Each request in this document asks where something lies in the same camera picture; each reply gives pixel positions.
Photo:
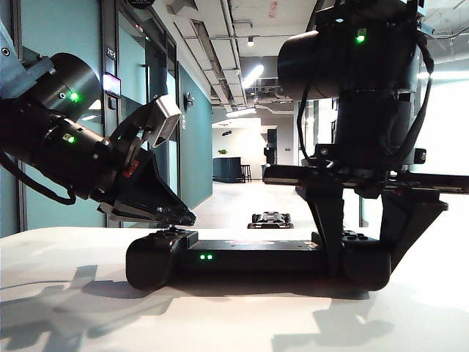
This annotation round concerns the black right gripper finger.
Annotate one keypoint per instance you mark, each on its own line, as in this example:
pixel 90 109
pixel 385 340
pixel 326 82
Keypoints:
pixel 329 220
pixel 399 220

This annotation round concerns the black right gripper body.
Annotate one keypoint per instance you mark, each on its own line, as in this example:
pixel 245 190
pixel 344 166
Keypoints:
pixel 293 174

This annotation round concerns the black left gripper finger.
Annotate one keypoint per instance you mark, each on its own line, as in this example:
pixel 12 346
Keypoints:
pixel 150 194
pixel 111 212

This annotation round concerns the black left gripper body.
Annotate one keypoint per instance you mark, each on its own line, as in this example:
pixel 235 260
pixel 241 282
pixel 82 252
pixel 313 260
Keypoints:
pixel 117 161

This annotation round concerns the black remote control with joysticks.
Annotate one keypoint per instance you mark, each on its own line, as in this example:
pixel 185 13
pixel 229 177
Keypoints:
pixel 256 264

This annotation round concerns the black quadruped robot dog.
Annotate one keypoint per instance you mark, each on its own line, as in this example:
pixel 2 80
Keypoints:
pixel 270 219

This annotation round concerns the black door card reader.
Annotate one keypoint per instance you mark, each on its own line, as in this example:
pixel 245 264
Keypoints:
pixel 113 103

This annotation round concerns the tall black cabinet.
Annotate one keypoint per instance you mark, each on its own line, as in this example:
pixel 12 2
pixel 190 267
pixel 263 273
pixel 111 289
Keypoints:
pixel 272 143

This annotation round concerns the dark wooden bar stool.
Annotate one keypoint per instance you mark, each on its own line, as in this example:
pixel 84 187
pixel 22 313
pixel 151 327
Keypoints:
pixel 246 173

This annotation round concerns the dark counter with white top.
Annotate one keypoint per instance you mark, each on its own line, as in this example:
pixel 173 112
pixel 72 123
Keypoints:
pixel 225 169

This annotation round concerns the green potted plant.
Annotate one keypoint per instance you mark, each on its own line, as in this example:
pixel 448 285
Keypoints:
pixel 222 152

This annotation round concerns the glowing room display screen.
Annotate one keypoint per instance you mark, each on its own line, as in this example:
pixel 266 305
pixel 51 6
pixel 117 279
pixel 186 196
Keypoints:
pixel 111 85

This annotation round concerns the long linear ceiling light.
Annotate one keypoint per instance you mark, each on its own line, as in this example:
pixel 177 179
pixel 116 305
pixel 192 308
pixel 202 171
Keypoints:
pixel 241 112

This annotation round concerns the large linear ceiling light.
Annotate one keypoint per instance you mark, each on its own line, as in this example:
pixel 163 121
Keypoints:
pixel 253 76

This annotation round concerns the room number sign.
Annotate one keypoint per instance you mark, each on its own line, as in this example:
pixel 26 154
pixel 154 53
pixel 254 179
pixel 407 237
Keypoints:
pixel 111 53

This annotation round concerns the black ceiling spotlight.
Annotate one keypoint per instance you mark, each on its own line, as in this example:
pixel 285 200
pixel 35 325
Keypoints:
pixel 250 42

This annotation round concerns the round black ceiling dome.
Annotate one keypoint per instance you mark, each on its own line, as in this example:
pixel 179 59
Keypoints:
pixel 139 3

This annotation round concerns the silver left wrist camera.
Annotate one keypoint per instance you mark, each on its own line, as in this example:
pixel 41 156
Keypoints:
pixel 165 119

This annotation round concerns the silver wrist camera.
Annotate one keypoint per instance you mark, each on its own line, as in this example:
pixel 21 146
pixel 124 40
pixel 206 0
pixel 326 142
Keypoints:
pixel 419 157
pixel 165 119

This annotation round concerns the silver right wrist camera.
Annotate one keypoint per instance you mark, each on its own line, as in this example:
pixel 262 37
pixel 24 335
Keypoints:
pixel 419 157

